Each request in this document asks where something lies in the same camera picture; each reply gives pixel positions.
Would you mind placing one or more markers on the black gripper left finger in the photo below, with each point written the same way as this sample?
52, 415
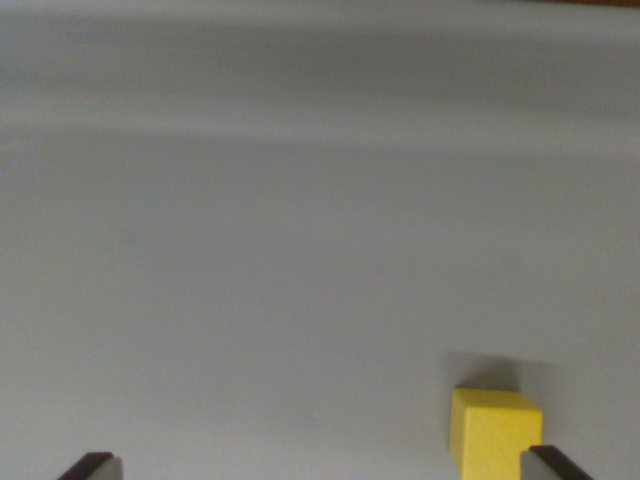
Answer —
97, 467

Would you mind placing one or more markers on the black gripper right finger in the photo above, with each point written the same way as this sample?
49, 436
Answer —
545, 466

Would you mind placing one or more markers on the yellow cube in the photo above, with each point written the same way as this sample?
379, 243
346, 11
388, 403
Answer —
487, 432

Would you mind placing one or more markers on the grey plastic bin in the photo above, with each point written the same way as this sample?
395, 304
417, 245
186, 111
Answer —
300, 200

